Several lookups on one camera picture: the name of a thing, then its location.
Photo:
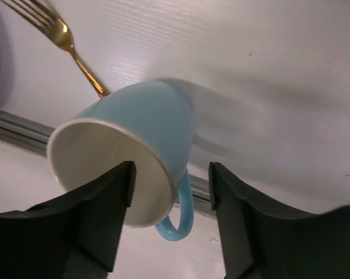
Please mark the blue mug white inside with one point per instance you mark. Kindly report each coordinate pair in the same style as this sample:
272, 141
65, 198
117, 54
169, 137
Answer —
149, 123

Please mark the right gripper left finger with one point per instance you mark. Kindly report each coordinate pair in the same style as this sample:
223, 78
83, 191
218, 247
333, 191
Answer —
75, 235

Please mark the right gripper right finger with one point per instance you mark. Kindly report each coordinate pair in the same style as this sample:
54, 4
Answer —
264, 238

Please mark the gold fork black handle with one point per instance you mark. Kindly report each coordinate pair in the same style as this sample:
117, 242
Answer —
50, 23

